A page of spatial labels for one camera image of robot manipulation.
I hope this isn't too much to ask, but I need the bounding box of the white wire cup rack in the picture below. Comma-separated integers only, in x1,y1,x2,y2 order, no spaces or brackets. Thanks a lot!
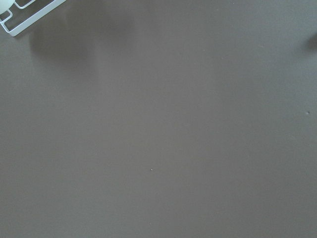
0,0,66,37

